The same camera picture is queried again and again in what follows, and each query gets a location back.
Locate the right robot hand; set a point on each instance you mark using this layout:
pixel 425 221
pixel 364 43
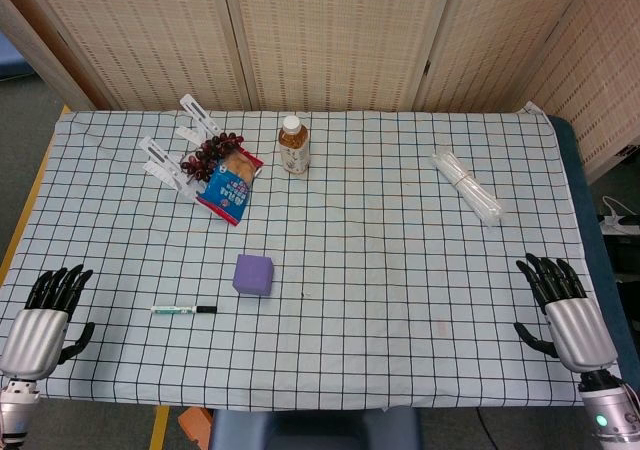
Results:
pixel 577 330

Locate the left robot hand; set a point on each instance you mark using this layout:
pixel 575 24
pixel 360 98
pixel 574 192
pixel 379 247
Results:
pixel 36 337

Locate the white green marker pen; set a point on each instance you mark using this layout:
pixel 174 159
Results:
pixel 184 310

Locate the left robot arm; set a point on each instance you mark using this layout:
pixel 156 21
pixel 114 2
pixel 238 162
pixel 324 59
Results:
pixel 15 410

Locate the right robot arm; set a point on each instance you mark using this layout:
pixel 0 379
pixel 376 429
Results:
pixel 610 410

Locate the purple foam cube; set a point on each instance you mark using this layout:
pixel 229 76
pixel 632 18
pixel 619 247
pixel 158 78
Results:
pixel 253 275

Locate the white power strip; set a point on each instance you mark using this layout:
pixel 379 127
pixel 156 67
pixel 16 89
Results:
pixel 618 221

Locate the orange cardboard box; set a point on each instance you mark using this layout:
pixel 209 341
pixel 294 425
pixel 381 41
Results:
pixel 194 422

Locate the bundle of clear plastic straws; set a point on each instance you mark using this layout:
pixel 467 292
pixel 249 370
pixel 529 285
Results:
pixel 467 185

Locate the white folding laptop stand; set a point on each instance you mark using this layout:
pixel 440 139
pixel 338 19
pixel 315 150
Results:
pixel 172 150

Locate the checkered white tablecloth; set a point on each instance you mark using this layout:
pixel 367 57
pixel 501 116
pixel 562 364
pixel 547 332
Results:
pixel 350 250

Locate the blue and red snack bag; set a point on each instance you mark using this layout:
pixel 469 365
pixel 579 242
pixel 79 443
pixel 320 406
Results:
pixel 230 182

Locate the dark red grape bunch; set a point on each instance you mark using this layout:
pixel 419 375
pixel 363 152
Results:
pixel 210 152

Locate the tea bottle with white cap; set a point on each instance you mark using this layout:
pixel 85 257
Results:
pixel 294 145

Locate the wooden folding screen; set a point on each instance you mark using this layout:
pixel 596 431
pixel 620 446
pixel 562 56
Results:
pixel 320 35

